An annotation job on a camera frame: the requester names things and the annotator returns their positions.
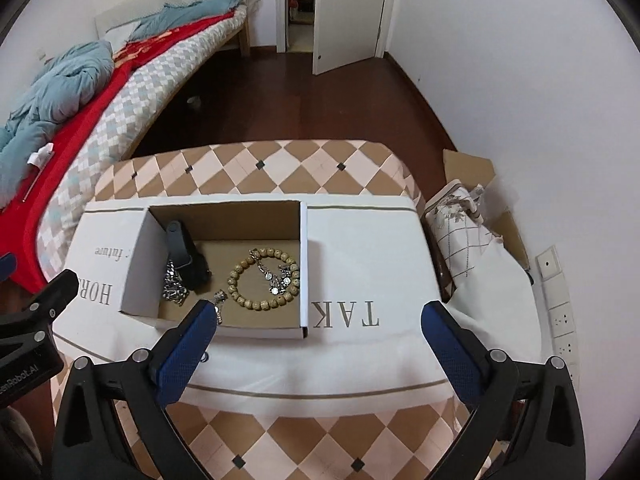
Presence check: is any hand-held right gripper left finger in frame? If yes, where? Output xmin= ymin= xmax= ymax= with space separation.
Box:
xmin=50 ymin=300 xmax=218 ymax=480

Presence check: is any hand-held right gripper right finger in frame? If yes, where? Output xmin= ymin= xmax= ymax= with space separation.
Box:
xmin=421 ymin=301 xmax=587 ymax=480

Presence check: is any thick silver chain bracelet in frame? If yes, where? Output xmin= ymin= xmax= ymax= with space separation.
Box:
xmin=161 ymin=259 xmax=190 ymax=306

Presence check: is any wooden bead bracelet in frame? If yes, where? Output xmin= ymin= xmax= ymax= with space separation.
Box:
xmin=227 ymin=247 xmax=301 ymax=312

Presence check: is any black wrist band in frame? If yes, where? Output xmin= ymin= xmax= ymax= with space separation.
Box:
xmin=165 ymin=220 xmax=213 ymax=295

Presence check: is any silver charm bracelet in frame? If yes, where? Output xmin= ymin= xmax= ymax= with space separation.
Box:
xmin=250 ymin=249 xmax=293 ymax=297

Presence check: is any cardboard box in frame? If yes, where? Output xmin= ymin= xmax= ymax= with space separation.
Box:
xmin=117 ymin=200 xmax=323 ymax=341

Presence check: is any white cloth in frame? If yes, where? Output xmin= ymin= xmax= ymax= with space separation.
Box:
xmin=445 ymin=235 xmax=543 ymax=323

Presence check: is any thin grey stick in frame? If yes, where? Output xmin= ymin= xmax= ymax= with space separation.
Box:
xmin=20 ymin=169 xmax=44 ymax=202

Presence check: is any checkered tablecloth table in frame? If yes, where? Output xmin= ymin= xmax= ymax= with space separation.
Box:
xmin=52 ymin=140 xmax=545 ymax=480

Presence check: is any rolled checkered fabric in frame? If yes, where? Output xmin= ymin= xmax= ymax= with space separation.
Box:
xmin=424 ymin=180 xmax=506 ymax=292

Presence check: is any small white paper packet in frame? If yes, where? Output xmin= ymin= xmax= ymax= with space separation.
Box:
xmin=27 ymin=143 xmax=55 ymax=167

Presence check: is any bed with red blanket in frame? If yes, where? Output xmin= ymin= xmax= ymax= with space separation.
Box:
xmin=0 ymin=12 xmax=236 ymax=293

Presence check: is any flat brown cardboard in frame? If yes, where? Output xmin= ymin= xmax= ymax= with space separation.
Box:
xmin=442 ymin=149 xmax=531 ymax=271

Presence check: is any light blue quilt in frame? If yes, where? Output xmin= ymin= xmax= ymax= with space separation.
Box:
xmin=0 ymin=40 xmax=116 ymax=166

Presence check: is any bed with checkered sheet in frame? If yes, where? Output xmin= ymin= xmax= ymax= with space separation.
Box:
xmin=32 ymin=7 xmax=251 ymax=281

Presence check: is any teal blanket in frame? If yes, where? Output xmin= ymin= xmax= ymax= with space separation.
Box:
xmin=129 ymin=0 xmax=247 ymax=41

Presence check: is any white door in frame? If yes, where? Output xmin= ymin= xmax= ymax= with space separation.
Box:
xmin=312 ymin=0 xmax=392 ymax=76

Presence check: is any white blank wall plate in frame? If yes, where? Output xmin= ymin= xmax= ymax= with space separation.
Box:
xmin=542 ymin=275 xmax=571 ymax=309

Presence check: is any white coaxial wall plate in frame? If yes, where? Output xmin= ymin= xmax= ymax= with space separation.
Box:
xmin=536 ymin=245 xmax=564 ymax=281

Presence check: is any white door frame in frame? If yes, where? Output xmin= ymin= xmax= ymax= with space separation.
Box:
xmin=275 ymin=0 xmax=291 ymax=53

